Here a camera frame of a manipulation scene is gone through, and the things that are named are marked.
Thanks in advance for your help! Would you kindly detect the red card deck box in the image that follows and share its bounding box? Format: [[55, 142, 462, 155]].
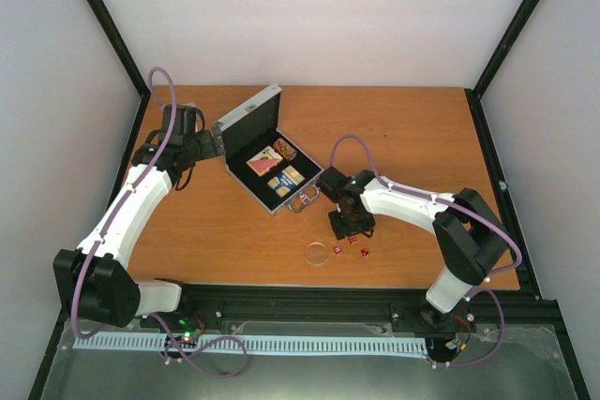
[[247, 146, 283, 177]]

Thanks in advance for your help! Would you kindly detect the brown poker chip stack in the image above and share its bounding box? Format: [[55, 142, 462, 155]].
[[273, 138, 297, 161]]

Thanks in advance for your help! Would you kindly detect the aluminium poker case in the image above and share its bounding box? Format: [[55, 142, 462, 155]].
[[212, 84, 323, 215]]

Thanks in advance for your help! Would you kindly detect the blue gold card deck box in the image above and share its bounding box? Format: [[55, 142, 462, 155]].
[[267, 166, 305, 198]]

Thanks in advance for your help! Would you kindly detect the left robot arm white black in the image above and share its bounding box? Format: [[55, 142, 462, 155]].
[[52, 129, 224, 328]]

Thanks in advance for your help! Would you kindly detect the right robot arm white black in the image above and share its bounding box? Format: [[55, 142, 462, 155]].
[[317, 167, 509, 314]]

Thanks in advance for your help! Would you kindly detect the clear round dealer button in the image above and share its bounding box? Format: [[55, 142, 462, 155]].
[[305, 242, 329, 266]]

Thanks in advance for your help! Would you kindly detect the green lit circuit board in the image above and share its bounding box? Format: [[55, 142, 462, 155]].
[[172, 313, 206, 349]]

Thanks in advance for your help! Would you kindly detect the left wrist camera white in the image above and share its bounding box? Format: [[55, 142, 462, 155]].
[[162, 104, 205, 137]]

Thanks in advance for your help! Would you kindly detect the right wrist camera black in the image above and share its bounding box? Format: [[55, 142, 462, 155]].
[[316, 166, 351, 203]]

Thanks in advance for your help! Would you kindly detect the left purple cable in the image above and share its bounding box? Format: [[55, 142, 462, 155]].
[[69, 67, 249, 377]]

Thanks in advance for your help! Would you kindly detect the purple cable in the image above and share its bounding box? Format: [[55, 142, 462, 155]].
[[329, 134, 523, 369], [69, 67, 249, 377]]

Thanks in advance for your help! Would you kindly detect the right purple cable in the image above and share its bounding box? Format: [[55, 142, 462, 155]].
[[329, 134, 523, 369]]

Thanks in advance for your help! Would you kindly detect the light blue cable duct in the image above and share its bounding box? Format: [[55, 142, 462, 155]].
[[73, 332, 428, 359]]

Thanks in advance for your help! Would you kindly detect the black aluminium frame rail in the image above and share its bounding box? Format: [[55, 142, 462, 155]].
[[162, 284, 565, 337]]

